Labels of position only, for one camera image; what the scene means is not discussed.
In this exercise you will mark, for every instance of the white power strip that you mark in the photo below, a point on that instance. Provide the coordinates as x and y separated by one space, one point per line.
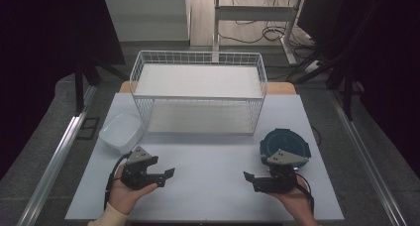
312 66

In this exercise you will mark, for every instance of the round container with blue lid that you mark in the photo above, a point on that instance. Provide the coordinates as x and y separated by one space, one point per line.
284 141

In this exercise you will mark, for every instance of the white metal desk frame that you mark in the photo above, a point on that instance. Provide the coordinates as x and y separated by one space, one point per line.
254 13

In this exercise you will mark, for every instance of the dark curtain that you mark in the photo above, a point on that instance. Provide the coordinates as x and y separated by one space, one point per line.
393 54
39 54

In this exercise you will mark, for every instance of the black metal stand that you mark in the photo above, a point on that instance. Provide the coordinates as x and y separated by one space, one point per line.
79 90
347 97

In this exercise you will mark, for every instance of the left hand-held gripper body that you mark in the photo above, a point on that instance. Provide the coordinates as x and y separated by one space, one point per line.
137 173

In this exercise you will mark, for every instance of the white square plastic container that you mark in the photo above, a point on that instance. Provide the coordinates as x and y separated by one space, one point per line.
120 132

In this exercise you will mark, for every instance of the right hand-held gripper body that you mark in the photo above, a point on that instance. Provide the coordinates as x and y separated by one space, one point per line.
280 178

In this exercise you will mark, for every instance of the white cabinet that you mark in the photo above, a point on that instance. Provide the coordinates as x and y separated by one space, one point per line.
148 18

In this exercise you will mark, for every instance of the person's right hand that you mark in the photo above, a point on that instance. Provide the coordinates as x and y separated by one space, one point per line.
297 203

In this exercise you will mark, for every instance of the aluminium rail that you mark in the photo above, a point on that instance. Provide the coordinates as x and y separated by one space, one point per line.
56 156
366 156

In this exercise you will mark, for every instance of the person's left hand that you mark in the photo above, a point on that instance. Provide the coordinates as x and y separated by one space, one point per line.
124 196

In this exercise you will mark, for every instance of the wooden table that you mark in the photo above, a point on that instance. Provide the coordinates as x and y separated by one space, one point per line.
280 88

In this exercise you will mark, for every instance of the black square floor bracket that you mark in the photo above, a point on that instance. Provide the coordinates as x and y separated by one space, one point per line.
88 137

